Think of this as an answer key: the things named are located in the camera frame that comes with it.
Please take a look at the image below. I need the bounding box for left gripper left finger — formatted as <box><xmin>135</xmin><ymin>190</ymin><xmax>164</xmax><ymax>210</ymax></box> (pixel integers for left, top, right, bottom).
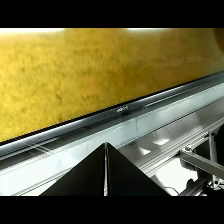
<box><xmin>41</xmin><ymin>142</ymin><xmax>107</xmax><ymax>197</ymax></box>

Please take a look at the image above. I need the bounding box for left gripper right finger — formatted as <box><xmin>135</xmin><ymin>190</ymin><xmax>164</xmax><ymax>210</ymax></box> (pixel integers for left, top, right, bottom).
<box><xmin>106</xmin><ymin>142</ymin><xmax>170</xmax><ymax>197</ymax></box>

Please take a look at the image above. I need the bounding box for silver frame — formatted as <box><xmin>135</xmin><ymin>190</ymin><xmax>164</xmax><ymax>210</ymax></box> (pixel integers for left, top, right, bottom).
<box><xmin>0</xmin><ymin>81</ymin><xmax>224</xmax><ymax>197</ymax></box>

